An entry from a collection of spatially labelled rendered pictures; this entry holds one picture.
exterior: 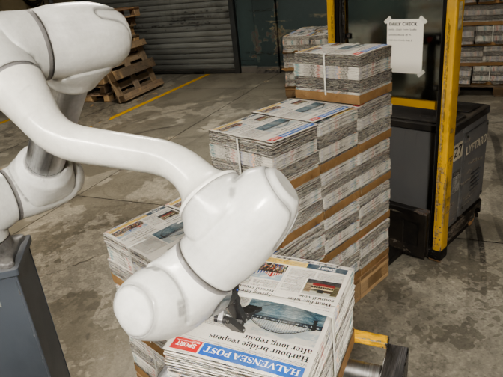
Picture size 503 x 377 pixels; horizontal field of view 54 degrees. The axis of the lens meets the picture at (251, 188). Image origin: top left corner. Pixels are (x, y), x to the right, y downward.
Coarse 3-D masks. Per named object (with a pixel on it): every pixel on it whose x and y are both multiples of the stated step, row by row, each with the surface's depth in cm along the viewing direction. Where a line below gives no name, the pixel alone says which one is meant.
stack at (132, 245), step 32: (352, 160) 232; (320, 192) 219; (352, 192) 237; (128, 224) 189; (160, 224) 187; (320, 224) 223; (352, 224) 243; (128, 256) 176; (288, 256) 210; (320, 256) 229; (352, 256) 250
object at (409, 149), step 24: (408, 120) 289; (432, 120) 281; (456, 120) 277; (480, 120) 296; (408, 144) 292; (432, 144) 281; (456, 144) 276; (480, 144) 302; (408, 168) 298; (432, 168) 286; (456, 168) 283; (480, 168) 312; (408, 192) 303; (456, 192) 292; (480, 192) 322; (456, 216) 300
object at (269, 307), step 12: (240, 300) 106; (252, 300) 106; (288, 300) 105; (300, 300) 104; (264, 312) 102; (276, 312) 101; (288, 312) 101; (300, 312) 101; (312, 312) 100; (336, 312) 101; (324, 324) 97; (336, 324) 103; (336, 336) 104; (336, 348) 105; (336, 372) 108
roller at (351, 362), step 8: (352, 360) 119; (352, 368) 117; (360, 368) 116; (368, 368) 116; (376, 368) 115; (344, 376) 117; (352, 376) 116; (360, 376) 116; (368, 376) 115; (376, 376) 114
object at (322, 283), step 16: (272, 256) 121; (256, 272) 115; (272, 272) 114; (288, 272) 114; (304, 272) 113; (320, 272) 113; (336, 272) 112; (352, 272) 112; (240, 288) 110; (256, 288) 110; (272, 288) 109; (288, 288) 108; (304, 288) 108; (320, 288) 107; (336, 288) 107; (352, 288) 114; (336, 304) 102; (352, 304) 116; (336, 320) 103; (352, 320) 121; (336, 352) 107; (336, 368) 108
